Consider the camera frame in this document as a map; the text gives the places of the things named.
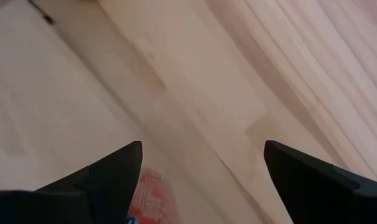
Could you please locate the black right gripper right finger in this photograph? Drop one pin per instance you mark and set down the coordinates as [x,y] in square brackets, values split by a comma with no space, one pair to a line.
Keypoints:
[325,196]

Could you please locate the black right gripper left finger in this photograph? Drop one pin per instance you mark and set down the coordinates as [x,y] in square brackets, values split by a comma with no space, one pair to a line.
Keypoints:
[82,199]

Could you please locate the red beverage can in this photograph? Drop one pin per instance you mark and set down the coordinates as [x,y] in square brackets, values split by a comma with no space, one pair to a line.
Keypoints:
[154,199]

